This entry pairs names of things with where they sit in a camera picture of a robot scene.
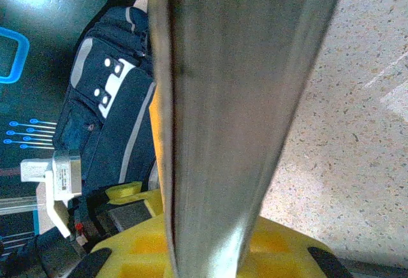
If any navy blue backpack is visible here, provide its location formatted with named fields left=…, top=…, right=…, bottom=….
left=52, top=6, right=159, bottom=196

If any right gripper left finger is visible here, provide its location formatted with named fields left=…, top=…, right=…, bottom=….
left=71, top=214, right=171, bottom=278

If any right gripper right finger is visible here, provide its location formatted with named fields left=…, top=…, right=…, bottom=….
left=240, top=216, right=353, bottom=278

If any yellow illustrated book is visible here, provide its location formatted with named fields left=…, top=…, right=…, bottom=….
left=147, top=0, right=350, bottom=278

